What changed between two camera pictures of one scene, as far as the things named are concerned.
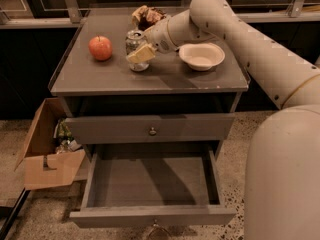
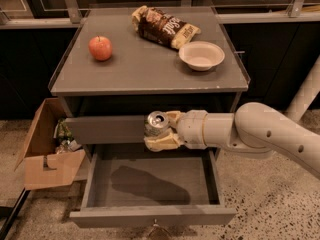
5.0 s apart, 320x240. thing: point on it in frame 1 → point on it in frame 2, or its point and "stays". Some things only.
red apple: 100,47 stays
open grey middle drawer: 142,183 stays
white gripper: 159,37 → 190,128
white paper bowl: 202,56 stays
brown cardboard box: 42,165 stays
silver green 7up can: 134,40 → 156,122
